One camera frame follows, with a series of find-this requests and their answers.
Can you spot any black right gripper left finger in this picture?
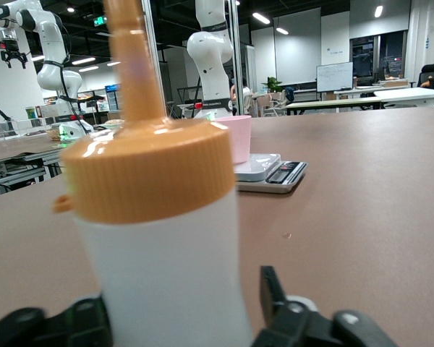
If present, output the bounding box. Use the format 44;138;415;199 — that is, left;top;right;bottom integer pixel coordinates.
0;296;113;347

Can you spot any grey vertical post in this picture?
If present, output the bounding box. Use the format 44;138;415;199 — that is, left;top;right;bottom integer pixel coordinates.
140;0;167;120
228;0;244;116

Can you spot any aluminium frame rail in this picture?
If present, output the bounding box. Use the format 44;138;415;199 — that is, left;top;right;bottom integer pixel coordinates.
0;147;64;198

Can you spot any whiteboard on stand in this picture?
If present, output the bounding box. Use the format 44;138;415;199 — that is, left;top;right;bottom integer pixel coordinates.
316;61;354;93

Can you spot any seated person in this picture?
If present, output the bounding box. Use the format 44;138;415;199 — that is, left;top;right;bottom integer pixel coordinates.
231;85;253;109

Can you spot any black background robot gripper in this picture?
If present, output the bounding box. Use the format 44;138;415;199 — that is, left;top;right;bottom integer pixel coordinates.
0;30;29;69

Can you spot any white office table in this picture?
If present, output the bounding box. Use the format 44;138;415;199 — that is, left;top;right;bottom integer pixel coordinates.
374;86;434;108
284;96;383;111

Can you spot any silver digital kitchen scale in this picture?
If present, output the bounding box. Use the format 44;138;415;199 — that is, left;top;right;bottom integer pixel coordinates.
234;153;308;194

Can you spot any green potted plant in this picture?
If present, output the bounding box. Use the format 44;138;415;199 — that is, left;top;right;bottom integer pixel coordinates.
262;76;285;95

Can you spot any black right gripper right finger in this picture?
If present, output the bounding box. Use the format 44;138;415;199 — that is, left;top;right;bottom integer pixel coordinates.
252;265;399;347

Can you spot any translucent sauce bottle orange cap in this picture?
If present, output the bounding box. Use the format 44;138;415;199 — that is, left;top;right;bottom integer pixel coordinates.
52;0;256;347

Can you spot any black office chair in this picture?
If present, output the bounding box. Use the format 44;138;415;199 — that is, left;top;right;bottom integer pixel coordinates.
417;64;434;88

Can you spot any pink plastic cup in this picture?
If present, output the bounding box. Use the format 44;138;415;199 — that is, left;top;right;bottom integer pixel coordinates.
213;115;253;164

